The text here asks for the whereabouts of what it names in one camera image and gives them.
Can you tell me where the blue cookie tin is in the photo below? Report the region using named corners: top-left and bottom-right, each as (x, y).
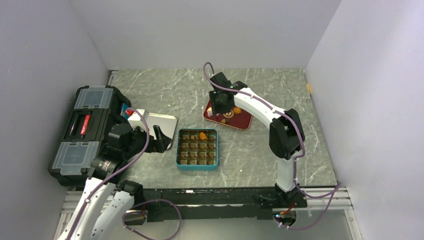
top-left (175, 128), bottom-right (219, 171)

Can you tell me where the red lacquer tray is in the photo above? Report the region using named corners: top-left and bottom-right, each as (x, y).
top-left (203, 100), bottom-right (253, 130)

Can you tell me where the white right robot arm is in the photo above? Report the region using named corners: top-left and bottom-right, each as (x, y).
top-left (207, 72), bottom-right (305, 208)

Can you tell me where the black plastic toolbox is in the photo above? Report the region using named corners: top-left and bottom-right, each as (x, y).
top-left (47, 85), bottom-right (132, 188)

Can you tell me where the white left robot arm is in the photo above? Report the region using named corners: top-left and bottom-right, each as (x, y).
top-left (59, 123), bottom-right (172, 240)

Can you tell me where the orange flower cookie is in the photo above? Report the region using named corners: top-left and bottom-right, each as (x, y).
top-left (233, 107), bottom-right (242, 115)
top-left (198, 131), bottom-right (208, 140)

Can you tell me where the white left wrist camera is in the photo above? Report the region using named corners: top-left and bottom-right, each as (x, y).
top-left (124, 108), bottom-right (149, 131)

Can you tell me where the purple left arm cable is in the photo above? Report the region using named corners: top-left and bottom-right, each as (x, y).
top-left (64, 107), bottom-right (183, 240)

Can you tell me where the silver tin lid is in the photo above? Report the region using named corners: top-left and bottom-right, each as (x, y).
top-left (146, 113), bottom-right (178, 151)

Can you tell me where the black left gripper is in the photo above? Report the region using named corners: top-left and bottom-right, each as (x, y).
top-left (123, 123), bottom-right (171, 160)

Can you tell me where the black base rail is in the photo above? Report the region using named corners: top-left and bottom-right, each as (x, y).
top-left (143, 187), bottom-right (293, 222)

